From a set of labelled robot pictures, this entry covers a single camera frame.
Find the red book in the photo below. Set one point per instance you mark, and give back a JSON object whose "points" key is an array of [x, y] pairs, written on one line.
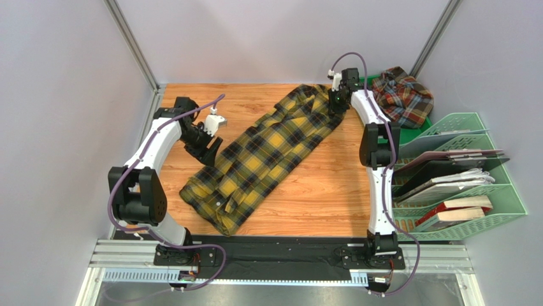
{"points": [[453, 212]]}

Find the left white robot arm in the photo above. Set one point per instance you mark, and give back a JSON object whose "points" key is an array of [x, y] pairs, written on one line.
{"points": [[137, 200]]}

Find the yellow plaid long sleeve shirt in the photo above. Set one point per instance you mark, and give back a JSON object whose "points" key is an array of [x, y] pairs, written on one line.
{"points": [[255, 163]]}

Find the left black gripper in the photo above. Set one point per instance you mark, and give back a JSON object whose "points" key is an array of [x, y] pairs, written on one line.
{"points": [[208, 157]]}

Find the red plaid shirt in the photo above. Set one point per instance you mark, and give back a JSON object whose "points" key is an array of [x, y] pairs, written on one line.
{"points": [[402, 98]]}

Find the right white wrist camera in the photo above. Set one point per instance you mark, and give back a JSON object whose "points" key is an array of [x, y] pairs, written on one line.
{"points": [[336, 79]]}

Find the aluminium frame rail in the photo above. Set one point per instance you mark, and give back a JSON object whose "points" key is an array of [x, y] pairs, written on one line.
{"points": [[122, 272]]}

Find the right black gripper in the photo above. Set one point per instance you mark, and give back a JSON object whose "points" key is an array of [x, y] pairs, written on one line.
{"points": [[337, 98]]}

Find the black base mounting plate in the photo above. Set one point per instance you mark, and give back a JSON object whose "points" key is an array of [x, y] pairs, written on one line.
{"points": [[276, 258]]}

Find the dark clipboard folder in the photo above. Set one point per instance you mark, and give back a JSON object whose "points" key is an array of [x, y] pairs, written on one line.
{"points": [[433, 164]]}

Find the green mesh file organizer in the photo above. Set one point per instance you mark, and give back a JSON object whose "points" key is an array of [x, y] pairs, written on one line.
{"points": [[456, 131]]}

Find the white paper stack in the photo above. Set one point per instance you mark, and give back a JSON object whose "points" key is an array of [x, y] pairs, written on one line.
{"points": [[458, 180]]}

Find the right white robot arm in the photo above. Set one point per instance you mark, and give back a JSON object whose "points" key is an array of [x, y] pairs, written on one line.
{"points": [[377, 153]]}

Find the green plastic bin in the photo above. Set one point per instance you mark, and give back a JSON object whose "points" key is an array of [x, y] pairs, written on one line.
{"points": [[411, 131]]}

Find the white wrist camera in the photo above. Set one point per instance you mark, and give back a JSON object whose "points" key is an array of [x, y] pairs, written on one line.
{"points": [[213, 123], [336, 79]]}

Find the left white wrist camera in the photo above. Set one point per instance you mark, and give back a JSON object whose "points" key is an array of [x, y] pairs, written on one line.
{"points": [[213, 123]]}

